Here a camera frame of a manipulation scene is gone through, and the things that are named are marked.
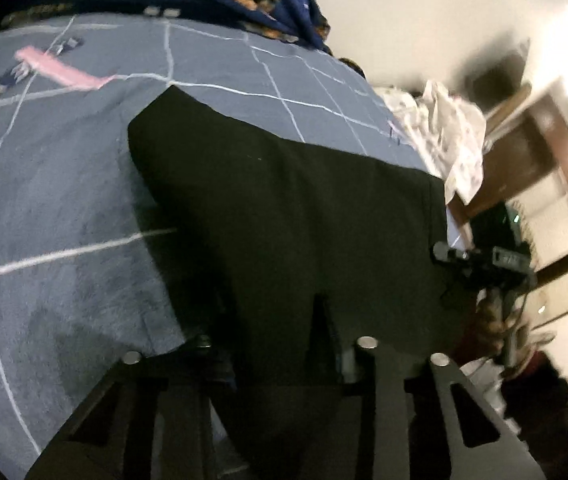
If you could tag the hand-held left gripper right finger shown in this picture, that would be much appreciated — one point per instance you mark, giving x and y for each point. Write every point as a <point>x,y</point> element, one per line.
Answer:
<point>364,360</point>

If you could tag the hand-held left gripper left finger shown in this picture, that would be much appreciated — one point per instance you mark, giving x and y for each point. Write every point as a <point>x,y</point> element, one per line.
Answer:
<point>198,360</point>

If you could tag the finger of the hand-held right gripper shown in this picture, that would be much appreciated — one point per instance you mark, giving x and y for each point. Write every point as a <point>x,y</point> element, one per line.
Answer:
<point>449,253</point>

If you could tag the black pants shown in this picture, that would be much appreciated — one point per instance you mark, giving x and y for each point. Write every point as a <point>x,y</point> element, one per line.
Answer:
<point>289,220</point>

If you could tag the person's right hand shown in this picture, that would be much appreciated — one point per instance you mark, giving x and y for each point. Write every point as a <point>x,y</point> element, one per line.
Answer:
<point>489,322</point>

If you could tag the brown wooden furniture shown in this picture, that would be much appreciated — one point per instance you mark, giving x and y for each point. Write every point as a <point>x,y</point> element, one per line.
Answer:
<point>559,160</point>

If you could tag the white crumpled cloth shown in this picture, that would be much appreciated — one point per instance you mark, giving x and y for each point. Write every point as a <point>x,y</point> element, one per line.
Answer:
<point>454,130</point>

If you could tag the dark cloth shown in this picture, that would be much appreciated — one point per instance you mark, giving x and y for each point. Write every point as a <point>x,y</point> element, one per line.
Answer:
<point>559,425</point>

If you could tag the grey bed sheet white lines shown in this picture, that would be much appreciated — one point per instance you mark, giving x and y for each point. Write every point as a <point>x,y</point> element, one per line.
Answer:
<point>63,185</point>

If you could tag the dark wall-mounted object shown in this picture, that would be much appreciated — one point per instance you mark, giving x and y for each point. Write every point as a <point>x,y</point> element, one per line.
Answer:
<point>496,77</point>

